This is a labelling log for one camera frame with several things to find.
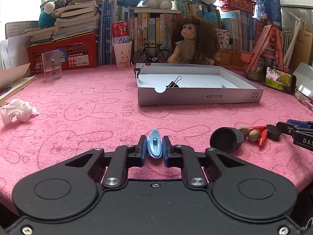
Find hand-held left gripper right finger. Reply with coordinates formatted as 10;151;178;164
163;135;246;189

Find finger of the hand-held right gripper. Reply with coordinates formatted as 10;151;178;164
287;119;313;128
276;121;302;136

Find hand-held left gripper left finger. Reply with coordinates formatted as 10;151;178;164
64;135;147;189

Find small black cap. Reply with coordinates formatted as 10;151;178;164
266;124;282;141

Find light blue plastic clip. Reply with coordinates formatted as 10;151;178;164
146;128;163;159

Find black round lid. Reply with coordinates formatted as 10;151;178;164
210;127;244;153

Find white cardboard box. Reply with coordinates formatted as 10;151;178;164
134;63;264;106

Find translucent plastic sheet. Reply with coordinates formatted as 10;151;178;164
292;62;313;96

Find black smartphone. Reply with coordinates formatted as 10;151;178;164
260;66;297;95

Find pink printed cloth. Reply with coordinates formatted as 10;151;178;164
0;64;313;216

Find large black binder clip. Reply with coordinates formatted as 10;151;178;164
166;75;183;89

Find pink toy stand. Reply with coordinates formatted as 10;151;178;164
241;24;285;81

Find small black binder clip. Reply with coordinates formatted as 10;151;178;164
131;62;145;79

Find white plastic pipe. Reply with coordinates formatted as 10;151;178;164
284;11;305;65

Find wooden drawer box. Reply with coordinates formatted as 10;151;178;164
216;48;255;68

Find black miniature bicycle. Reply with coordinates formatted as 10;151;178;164
133;42;172;64

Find white paper cup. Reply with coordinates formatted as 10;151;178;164
112;42;133;68

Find curly haired doll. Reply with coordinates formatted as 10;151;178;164
167;15;222;66

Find blue paper bag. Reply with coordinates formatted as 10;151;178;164
254;0;283;26

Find red drink can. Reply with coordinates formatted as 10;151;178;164
112;21;132;45

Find large red plastic basket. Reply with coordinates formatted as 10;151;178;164
26;33;99;75

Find row of upright books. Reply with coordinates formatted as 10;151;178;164
99;0;269;65

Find clear glass mug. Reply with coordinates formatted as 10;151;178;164
41;49;63;82

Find crumpled white tissue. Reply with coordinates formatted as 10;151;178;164
0;98;40;126

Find small red plastic basket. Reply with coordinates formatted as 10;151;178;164
217;0;257;13

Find stack of worn books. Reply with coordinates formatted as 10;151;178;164
23;0;102;47

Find open book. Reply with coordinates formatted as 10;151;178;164
0;62;37;104

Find blue and white plush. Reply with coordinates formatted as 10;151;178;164
38;0;59;28

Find grey grid board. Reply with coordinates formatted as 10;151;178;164
5;21;41;41

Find red and white cables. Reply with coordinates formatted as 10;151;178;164
295;90;313;109

